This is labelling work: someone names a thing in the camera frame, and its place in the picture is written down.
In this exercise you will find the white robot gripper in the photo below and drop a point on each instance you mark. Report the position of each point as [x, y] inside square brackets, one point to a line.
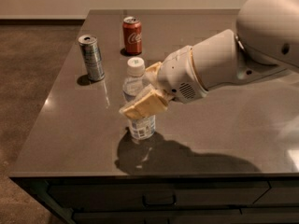
[177, 74]

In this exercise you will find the clear blue-labelled plastic bottle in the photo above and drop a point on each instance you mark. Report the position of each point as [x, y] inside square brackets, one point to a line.
[134, 82]

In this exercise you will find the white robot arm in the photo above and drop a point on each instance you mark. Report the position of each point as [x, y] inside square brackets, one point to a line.
[265, 41]

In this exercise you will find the red cola can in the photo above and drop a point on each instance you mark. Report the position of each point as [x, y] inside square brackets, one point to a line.
[132, 35]

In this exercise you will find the silver energy drink can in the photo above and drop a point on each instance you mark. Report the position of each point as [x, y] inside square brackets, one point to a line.
[92, 57]

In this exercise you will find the dark lower cabinet drawer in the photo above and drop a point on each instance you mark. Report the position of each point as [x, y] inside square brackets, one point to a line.
[289, 215]

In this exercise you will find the dark right cabinet drawer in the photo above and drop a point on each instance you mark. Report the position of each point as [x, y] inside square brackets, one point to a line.
[281, 193]

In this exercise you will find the dark cabinet drawer with handle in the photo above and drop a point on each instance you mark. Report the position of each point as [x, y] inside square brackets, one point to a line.
[115, 197]

